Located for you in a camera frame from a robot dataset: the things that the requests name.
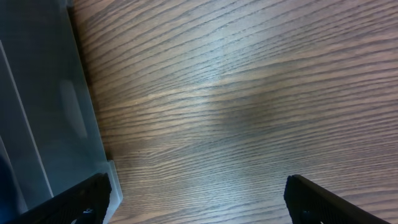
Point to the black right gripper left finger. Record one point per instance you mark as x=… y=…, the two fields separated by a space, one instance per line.
x=86 y=202

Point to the clear plastic storage bin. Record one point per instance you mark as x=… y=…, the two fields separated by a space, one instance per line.
x=50 y=140

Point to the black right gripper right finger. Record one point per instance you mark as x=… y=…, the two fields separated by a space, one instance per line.
x=309 y=203

